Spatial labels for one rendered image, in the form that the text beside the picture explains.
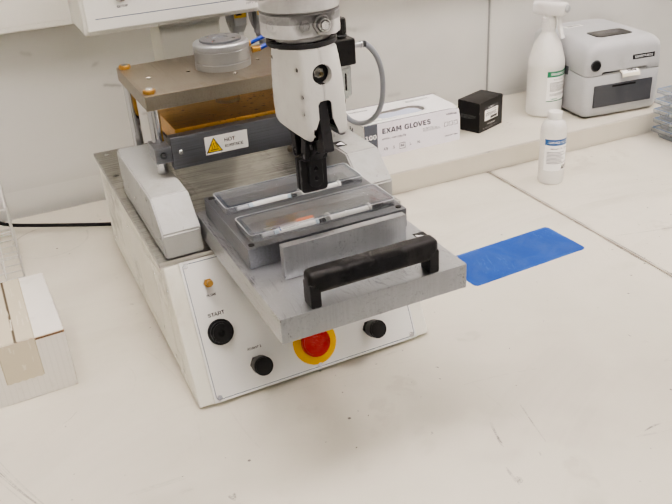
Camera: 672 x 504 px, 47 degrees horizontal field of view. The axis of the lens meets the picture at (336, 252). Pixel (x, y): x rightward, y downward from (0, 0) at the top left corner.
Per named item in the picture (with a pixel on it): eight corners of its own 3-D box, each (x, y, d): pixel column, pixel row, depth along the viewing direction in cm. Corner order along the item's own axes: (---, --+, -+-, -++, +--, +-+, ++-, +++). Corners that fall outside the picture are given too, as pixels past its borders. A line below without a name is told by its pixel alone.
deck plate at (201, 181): (94, 157, 135) (92, 152, 135) (280, 119, 148) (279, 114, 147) (159, 269, 98) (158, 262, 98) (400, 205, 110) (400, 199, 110)
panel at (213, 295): (214, 403, 100) (178, 263, 99) (416, 336, 111) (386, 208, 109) (218, 406, 98) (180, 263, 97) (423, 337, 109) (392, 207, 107)
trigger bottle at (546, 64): (518, 113, 181) (524, 2, 169) (537, 104, 186) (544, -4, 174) (551, 120, 176) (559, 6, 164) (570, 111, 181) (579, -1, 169)
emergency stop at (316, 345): (303, 359, 105) (295, 331, 105) (329, 351, 107) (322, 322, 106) (306, 361, 104) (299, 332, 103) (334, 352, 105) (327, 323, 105)
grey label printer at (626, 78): (526, 93, 194) (530, 24, 186) (595, 82, 199) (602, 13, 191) (583, 122, 173) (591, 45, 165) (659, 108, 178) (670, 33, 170)
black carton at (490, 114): (456, 128, 175) (457, 98, 171) (480, 118, 180) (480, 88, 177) (479, 133, 171) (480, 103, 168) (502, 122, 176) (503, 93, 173)
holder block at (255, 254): (206, 215, 100) (203, 197, 99) (346, 181, 107) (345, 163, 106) (250, 269, 87) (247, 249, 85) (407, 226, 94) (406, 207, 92)
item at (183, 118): (149, 124, 119) (138, 61, 114) (283, 97, 127) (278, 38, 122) (179, 158, 105) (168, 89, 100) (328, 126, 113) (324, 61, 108)
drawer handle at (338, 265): (304, 301, 80) (300, 267, 78) (429, 264, 85) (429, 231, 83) (312, 310, 78) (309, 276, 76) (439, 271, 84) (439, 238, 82)
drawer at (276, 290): (199, 238, 103) (190, 183, 99) (348, 200, 111) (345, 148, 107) (283, 351, 79) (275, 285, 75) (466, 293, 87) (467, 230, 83)
